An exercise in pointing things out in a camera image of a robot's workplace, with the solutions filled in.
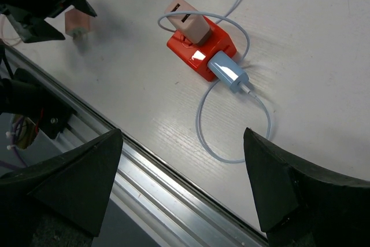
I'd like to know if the aluminium front rail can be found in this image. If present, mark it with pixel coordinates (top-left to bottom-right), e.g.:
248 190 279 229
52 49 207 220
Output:
5 47 267 246

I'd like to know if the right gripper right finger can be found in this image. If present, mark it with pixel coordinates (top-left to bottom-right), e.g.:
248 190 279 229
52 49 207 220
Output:
243 128 369 246

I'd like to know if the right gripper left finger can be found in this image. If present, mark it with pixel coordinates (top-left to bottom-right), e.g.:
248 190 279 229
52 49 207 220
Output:
1 129 123 246

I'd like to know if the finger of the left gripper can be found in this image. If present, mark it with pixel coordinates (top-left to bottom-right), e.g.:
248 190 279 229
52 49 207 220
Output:
8 13 65 43
71 0 97 17

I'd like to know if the red cube socket adapter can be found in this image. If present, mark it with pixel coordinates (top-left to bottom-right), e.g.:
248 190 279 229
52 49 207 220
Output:
166 16 237 82

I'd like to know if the light blue plug charger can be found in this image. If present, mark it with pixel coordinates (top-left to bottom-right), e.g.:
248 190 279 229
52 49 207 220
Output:
208 51 251 94

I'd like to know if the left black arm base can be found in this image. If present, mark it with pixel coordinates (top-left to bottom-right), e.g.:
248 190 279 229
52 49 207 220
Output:
1 68 75 139

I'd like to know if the pink plug charger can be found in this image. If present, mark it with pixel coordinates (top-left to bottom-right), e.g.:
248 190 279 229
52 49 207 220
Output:
65 8 91 39
165 0 212 46

